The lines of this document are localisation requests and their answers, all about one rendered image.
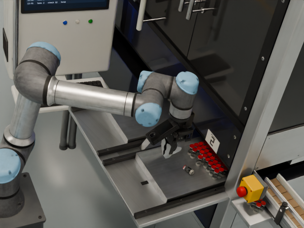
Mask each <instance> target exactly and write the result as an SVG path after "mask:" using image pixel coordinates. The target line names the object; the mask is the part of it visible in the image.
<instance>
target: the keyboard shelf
mask: <svg viewBox="0 0 304 228"><path fill-rule="evenodd" d="M55 77H56V78H57V79H58V80H61V81H68V82H74V83H77V82H79V83H80V82H86V81H87V82H88V81H101V83H102V85H103V87H104V88H107V87H106V85H105V82H104V80H103V78H102V77H95V78H85V79H76V80H66V78H65V75H60V76H55ZM11 91H12V94H13V98H14V102H15V104H16V101H17V97H18V94H19V92H18V91H17V89H16V87H15V86H14V85H13V86H11ZM68 107H69V106H67V105H60V106H51V107H43V108H40V110H39V113H46V112H53V111H62V110H68Z"/></svg>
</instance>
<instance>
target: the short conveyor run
mask: <svg viewBox="0 0 304 228"><path fill-rule="evenodd" d="M264 181H265V183H266V184H267V185H268V190H267V192H266V194H265V197H264V198H263V199H262V201H265V202H266V205H265V209H266V210H267V211H268V213H269V214H270V215H271V216H272V220H271V221H269V223H270V224H271V225H272V227H273V228H304V201H303V200H302V199H301V198H300V196H299V195H298V194H297V193H296V192H295V191H294V189H293V188H292V187H291V186H290V185H289V183H288V182H287V181H286V180H285V179H284V178H283V176H282V175H281V174H280V173H278V175H277V177H276V178H275V179H272V180H269V179H268V177H266V178H265V179H264Z"/></svg>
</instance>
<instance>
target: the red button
mask: <svg viewBox="0 0 304 228"><path fill-rule="evenodd" d="M246 194H247V193H246V189H245V188H244V187H243V186H240V187H238V188H237V195H238V196H239V197H244V196H246Z"/></svg>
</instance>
